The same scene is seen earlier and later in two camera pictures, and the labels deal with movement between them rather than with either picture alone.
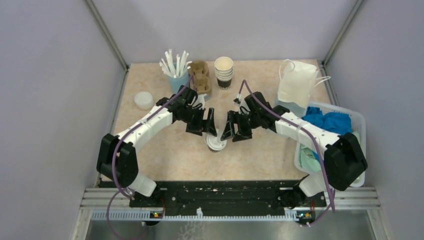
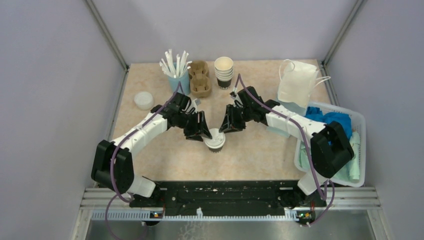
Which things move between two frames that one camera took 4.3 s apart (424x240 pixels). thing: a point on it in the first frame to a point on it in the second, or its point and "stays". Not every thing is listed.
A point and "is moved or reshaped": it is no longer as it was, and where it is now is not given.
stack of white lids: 144,100 stays
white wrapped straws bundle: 176,69 stays
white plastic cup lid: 214,142 is moved or reshaped
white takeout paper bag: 298,80 stays
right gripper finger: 229,130 to 229,122
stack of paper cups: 224,67 stays
